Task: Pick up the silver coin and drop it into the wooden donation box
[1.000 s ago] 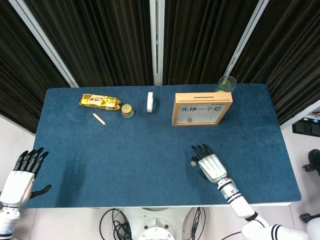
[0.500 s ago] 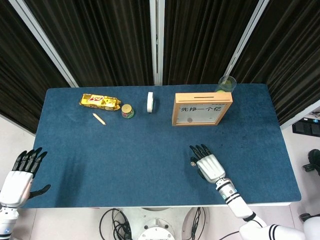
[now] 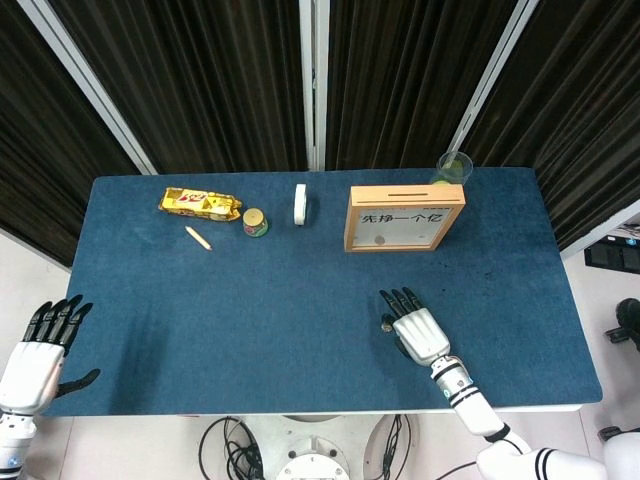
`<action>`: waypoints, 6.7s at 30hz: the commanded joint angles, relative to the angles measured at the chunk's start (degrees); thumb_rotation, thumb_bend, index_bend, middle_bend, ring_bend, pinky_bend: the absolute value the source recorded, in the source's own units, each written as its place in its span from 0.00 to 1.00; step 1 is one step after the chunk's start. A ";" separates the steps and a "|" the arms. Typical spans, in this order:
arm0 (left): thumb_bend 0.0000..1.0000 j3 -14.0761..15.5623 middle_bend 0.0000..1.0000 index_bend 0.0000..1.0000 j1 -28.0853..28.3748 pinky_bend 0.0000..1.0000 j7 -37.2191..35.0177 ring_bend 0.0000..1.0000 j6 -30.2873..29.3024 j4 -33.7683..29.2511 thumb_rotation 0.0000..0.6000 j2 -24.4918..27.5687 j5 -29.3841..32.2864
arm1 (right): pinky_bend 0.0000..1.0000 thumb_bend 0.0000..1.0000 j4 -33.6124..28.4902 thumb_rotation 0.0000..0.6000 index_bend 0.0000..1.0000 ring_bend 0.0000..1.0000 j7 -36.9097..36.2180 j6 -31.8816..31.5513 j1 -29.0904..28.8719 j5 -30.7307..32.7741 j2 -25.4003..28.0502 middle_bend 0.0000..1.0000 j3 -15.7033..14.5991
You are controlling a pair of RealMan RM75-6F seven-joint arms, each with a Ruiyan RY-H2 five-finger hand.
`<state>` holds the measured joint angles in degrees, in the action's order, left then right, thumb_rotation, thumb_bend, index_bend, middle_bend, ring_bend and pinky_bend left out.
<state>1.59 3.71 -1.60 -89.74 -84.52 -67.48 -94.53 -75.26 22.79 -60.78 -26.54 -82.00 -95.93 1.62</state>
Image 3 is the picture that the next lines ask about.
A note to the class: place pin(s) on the silver coin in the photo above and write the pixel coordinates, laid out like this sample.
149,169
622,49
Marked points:
386,328

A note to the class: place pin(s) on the small white stick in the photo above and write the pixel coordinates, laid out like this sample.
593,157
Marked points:
198,238

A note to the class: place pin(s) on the blue fabric table cloth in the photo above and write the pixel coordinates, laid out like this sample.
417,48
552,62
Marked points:
280,310

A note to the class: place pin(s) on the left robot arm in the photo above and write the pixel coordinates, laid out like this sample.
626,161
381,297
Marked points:
12,445

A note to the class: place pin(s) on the black ribbed partition panel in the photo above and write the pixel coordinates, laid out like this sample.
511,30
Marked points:
575,125
200,85
410,80
60,150

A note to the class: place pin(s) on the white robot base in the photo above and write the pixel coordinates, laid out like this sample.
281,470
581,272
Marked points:
312,445

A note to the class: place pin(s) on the black office chair base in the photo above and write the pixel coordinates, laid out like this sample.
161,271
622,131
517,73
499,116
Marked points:
625,325

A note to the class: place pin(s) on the clear plastic cup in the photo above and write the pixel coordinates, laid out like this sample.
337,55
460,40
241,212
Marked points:
452,170

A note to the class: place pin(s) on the wooden frame money box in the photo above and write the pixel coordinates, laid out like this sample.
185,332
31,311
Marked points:
405,196

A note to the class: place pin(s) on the white tape roll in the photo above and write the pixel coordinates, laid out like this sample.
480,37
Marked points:
300,205

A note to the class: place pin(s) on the yellow snack packet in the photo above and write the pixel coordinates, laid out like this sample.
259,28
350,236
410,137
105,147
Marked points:
197,202

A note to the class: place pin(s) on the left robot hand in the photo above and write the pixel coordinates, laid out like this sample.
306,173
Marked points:
30,370

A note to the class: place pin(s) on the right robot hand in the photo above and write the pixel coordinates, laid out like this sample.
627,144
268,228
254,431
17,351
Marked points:
422,335

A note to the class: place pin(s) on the green jar with gold lid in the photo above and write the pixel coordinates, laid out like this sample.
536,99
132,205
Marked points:
255,222

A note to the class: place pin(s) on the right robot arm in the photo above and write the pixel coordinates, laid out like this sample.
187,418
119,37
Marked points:
475,410

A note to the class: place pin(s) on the black equipment box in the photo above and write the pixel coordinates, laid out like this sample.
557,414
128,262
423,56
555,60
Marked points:
612,255

